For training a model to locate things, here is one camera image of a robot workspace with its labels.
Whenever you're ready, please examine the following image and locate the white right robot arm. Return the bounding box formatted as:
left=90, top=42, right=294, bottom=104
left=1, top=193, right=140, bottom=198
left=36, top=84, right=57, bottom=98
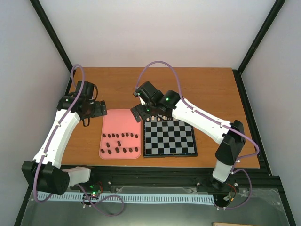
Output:
left=131, top=88, right=246, bottom=183

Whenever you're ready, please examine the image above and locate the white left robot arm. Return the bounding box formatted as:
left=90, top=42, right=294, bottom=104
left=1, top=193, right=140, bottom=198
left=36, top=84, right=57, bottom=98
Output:
left=22, top=96, right=107, bottom=195

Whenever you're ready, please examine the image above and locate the black grey chess board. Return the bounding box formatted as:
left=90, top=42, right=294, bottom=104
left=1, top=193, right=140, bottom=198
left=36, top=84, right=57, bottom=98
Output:
left=143, top=117, right=198, bottom=158

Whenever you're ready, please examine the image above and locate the green led circuit board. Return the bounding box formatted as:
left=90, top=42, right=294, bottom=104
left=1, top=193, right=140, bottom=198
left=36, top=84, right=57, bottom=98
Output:
left=90, top=182, right=103, bottom=198

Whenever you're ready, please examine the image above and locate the pink silicone tray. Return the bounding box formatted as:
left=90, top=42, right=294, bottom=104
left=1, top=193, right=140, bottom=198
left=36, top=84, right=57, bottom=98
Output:
left=99, top=109, right=142, bottom=160

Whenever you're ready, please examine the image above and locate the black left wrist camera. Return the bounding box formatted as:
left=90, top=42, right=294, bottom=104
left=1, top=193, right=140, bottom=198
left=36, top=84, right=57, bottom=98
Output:
left=75, top=81, right=98, bottom=101

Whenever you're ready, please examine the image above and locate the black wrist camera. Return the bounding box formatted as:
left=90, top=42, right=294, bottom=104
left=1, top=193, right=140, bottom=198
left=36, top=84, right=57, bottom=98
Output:
left=75, top=81, right=98, bottom=101
left=133, top=81, right=159, bottom=103

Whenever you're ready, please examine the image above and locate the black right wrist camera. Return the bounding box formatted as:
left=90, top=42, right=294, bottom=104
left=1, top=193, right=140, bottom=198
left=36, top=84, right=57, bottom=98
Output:
left=133, top=81, right=159, bottom=103

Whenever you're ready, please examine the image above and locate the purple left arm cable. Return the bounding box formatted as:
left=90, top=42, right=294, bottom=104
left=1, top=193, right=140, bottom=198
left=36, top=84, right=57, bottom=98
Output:
left=32, top=64, right=86, bottom=203

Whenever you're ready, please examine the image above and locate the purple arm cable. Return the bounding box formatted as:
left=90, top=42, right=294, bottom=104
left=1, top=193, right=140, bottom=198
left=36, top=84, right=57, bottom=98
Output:
left=32, top=64, right=86, bottom=203
left=136, top=60, right=261, bottom=175

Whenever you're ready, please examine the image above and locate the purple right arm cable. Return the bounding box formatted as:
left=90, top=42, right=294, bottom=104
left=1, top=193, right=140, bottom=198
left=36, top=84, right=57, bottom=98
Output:
left=136, top=60, right=261, bottom=175

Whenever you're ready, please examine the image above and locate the light blue cable duct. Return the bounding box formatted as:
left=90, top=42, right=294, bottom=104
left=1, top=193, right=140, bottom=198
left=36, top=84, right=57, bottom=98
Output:
left=49, top=192, right=214, bottom=205

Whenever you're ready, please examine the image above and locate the black aluminium frame rail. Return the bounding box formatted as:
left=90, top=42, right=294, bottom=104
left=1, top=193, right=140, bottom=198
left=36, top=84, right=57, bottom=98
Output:
left=81, top=166, right=284, bottom=194

